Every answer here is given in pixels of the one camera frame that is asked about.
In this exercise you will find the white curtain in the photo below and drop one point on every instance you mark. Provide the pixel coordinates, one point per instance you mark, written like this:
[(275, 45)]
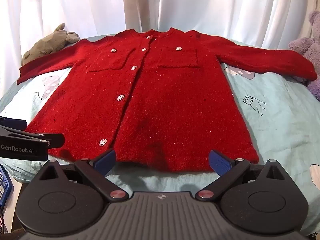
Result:
[(100, 5)]

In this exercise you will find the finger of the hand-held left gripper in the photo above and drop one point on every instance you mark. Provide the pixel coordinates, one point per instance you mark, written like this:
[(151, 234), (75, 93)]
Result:
[(51, 140)]

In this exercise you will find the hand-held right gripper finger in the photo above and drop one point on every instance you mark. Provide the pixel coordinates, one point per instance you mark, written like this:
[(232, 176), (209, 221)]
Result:
[(220, 163)]

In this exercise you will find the teal printed bed sheet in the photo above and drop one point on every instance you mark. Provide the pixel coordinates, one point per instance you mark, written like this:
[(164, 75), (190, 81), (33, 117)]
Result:
[(275, 120)]

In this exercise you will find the red knit cardigan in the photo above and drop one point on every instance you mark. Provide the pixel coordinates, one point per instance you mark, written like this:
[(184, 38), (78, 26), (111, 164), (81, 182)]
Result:
[(160, 100)]

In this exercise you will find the purple plush bear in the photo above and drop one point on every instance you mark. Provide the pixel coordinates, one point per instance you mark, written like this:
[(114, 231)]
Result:
[(308, 50)]

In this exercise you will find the blue device with buttons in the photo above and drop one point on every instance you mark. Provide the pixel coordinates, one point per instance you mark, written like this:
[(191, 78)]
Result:
[(4, 182)]

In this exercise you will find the grey-green plush toy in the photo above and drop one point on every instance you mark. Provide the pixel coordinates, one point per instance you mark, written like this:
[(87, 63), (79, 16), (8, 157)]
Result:
[(47, 46)]

